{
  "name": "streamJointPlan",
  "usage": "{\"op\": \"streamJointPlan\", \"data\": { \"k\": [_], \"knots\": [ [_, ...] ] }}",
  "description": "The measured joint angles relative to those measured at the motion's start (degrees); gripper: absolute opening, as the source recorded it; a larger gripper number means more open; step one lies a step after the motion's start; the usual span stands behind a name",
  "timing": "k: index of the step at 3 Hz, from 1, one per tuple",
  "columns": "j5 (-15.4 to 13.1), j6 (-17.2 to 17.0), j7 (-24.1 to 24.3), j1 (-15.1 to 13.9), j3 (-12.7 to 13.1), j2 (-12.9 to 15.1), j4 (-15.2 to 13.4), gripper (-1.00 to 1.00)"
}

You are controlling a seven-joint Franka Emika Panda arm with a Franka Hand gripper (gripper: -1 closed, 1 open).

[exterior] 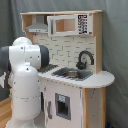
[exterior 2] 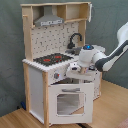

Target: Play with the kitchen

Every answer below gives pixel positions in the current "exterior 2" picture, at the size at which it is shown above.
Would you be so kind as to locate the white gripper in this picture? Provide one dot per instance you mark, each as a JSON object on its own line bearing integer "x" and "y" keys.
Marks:
{"x": 77, "y": 72}

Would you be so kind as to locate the white oven door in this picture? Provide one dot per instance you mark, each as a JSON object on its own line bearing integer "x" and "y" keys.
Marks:
{"x": 71, "y": 103}

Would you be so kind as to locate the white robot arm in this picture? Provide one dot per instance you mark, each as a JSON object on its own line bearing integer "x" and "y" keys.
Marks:
{"x": 92, "y": 55}

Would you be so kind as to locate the wooden toy kitchen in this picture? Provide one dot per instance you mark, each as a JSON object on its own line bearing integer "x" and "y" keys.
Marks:
{"x": 46, "y": 40}

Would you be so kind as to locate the white cupboard door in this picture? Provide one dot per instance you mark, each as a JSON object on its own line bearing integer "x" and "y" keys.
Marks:
{"x": 97, "y": 85}

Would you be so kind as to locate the grey toy sink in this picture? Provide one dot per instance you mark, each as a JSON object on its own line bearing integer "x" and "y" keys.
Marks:
{"x": 73, "y": 51}

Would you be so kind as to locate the red left stove knob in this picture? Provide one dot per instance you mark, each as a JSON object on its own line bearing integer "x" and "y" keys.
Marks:
{"x": 56, "y": 75}

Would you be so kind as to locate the black toy faucet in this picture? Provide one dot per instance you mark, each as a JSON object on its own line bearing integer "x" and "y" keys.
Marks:
{"x": 72, "y": 40}

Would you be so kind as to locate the black toy stovetop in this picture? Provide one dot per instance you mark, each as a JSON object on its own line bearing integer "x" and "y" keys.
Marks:
{"x": 52, "y": 59}

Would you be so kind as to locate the grey range hood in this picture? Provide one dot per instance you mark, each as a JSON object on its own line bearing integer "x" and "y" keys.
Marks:
{"x": 48, "y": 18}

